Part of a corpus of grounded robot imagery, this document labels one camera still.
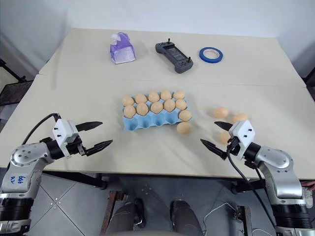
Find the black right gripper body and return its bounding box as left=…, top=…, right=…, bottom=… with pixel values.
left=221, top=136, right=243, bottom=161

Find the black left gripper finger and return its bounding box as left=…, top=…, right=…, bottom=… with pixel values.
left=84, top=139, right=114, bottom=157
left=74, top=120, right=103, bottom=132

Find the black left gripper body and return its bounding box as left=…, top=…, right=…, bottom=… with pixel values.
left=65, top=137, right=89, bottom=157

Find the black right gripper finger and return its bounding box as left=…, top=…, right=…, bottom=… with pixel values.
left=214, top=120, right=234, bottom=135
left=200, top=138, right=227, bottom=161

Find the blue egg tray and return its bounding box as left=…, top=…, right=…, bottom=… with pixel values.
left=122, top=94, right=194, bottom=131

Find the blue tape roll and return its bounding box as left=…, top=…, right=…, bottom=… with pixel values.
left=198, top=46, right=224, bottom=63

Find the dark rounded robot leg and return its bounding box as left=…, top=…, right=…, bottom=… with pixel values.
left=111, top=197, right=146, bottom=236
left=169, top=199, right=205, bottom=236

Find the purple tissue pack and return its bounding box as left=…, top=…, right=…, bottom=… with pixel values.
left=109, top=31, right=136, bottom=65

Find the dark mesh panel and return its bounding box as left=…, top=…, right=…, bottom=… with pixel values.
left=0, top=80, right=34, bottom=107

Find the grey handheld remote controller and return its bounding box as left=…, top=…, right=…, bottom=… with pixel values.
left=155, top=38, right=194, bottom=74

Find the black metal stand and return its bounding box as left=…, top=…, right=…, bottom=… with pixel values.
left=0, top=58, right=27, bottom=82

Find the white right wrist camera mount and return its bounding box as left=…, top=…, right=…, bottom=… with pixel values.
left=228, top=119, right=257, bottom=161

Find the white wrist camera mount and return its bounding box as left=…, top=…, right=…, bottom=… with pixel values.
left=52, top=119, right=83, bottom=159
left=228, top=119, right=257, bottom=161

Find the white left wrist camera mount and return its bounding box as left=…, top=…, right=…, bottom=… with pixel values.
left=52, top=119, right=83, bottom=159

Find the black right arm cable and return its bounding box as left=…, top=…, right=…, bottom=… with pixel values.
left=226, top=144, right=280, bottom=228

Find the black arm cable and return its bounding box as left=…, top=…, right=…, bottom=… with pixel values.
left=226, top=144, right=280, bottom=228
left=21, top=113, right=61, bottom=146

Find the black table frame bar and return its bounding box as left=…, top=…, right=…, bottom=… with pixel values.
left=42, top=171, right=108, bottom=190
left=230, top=178, right=267, bottom=195

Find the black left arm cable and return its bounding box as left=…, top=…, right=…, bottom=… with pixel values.
left=21, top=113, right=61, bottom=146

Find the white floor cable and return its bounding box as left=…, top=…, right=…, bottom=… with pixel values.
left=202, top=201, right=238, bottom=223

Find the rusty metal floor rail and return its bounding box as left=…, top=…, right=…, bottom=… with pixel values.
left=235, top=205, right=252, bottom=236
left=99, top=190, right=124, bottom=236

